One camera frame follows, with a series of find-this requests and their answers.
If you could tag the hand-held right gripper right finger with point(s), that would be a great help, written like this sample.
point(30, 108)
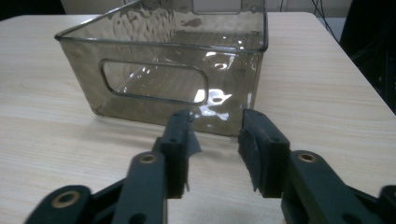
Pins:
point(267, 155)

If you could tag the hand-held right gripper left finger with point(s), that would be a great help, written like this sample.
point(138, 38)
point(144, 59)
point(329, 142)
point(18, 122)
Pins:
point(175, 149)

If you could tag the smoky transparent plastic storage bin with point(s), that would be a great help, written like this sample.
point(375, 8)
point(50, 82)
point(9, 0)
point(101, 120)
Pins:
point(174, 59)

